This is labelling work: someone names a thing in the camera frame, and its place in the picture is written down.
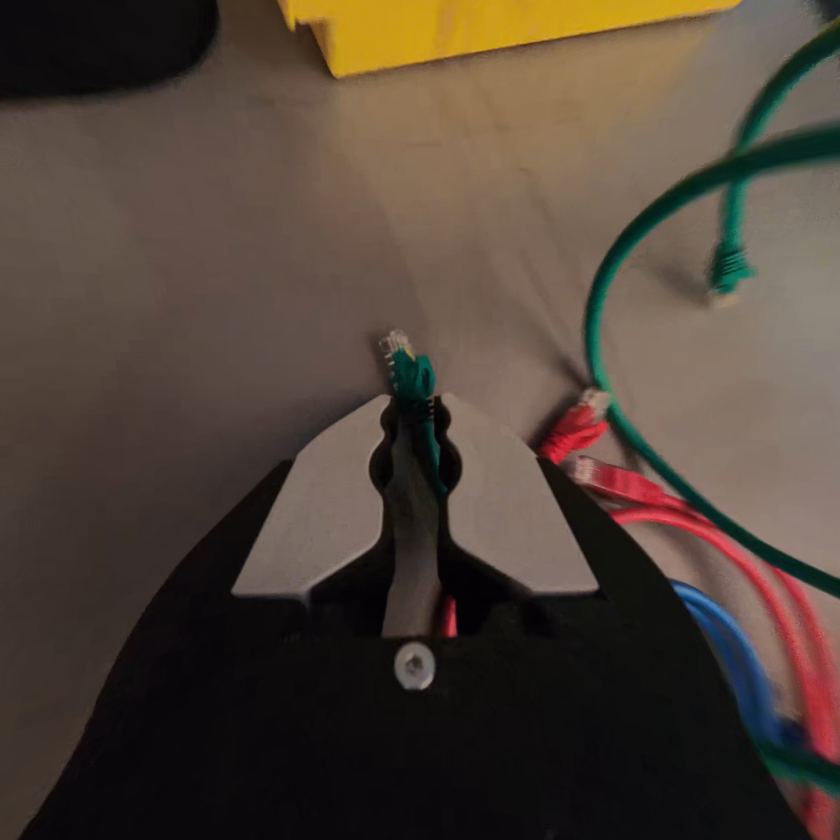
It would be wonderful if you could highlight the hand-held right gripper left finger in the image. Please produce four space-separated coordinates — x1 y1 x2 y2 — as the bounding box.
231 394 396 637

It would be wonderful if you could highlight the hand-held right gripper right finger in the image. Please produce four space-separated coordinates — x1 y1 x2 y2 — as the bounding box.
437 392 599 637

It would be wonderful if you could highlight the red ethernet cable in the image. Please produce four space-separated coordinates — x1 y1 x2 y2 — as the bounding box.
433 387 840 840

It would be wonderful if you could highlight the green ethernet cable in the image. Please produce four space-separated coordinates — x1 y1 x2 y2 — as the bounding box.
379 20 840 798

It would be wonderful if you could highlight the blue ethernet cable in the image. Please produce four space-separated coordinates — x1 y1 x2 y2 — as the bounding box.
669 581 815 765

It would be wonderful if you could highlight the yellow bin with divider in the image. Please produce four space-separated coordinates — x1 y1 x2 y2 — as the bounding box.
276 0 742 80

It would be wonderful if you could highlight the black textured pad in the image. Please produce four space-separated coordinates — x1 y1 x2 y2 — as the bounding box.
0 0 221 101

